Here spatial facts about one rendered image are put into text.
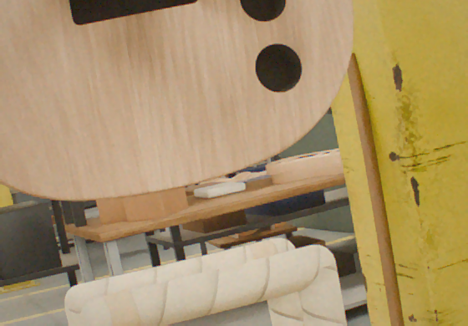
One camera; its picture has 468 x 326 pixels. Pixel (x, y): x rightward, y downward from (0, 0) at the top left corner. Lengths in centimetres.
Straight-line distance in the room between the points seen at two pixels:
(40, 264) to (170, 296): 463
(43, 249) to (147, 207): 110
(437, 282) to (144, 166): 106
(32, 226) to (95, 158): 459
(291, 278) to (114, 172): 15
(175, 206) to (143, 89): 369
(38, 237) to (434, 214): 379
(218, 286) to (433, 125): 104
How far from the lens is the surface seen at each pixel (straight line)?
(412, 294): 183
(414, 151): 173
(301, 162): 477
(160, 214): 438
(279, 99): 80
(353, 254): 587
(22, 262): 535
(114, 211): 457
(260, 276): 76
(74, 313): 82
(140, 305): 74
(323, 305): 78
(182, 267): 84
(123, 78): 77
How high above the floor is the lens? 133
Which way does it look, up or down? 3 degrees down
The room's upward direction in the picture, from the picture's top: 12 degrees counter-clockwise
